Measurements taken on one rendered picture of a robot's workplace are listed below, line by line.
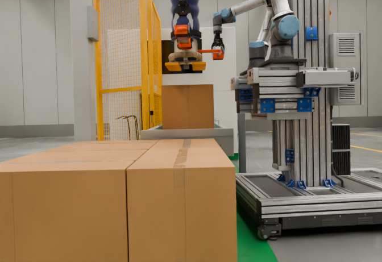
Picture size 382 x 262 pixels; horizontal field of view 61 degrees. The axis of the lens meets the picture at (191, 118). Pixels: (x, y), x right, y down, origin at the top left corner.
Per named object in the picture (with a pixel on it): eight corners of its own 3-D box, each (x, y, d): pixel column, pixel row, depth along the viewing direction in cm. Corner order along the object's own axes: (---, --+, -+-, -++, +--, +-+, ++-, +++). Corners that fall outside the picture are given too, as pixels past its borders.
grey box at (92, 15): (94, 41, 328) (92, 12, 327) (99, 41, 328) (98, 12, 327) (87, 37, 308) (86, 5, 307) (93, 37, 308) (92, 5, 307)
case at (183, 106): (169, 132, 309) (167, 90, 308) (211, 131, 308) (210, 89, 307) (162, 137, 249) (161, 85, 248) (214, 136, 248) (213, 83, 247)
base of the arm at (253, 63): (264, 72, 255) (263, 59, 255) (270, 70, 240) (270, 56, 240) (245, 72, 254) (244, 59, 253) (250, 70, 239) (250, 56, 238)
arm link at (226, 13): (285, -4, 234) (221, 21, 249) (285, 1, 245) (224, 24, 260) (280, -19, 235) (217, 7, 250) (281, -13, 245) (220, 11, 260)
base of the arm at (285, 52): (288, 63, 206) (287, 47, 206) (298, 59, 191) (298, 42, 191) (265, 63, 204) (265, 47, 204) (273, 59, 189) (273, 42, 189)
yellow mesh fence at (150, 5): (159, 161, 482) (156, 20, 477) (166, 161, 482) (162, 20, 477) (148, 178, 366) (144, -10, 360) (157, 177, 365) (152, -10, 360)
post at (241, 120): (239, 188, 307) (236, 83, 304) (245, 188, 307) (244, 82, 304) (239, 190, 300) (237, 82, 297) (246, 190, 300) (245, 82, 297)
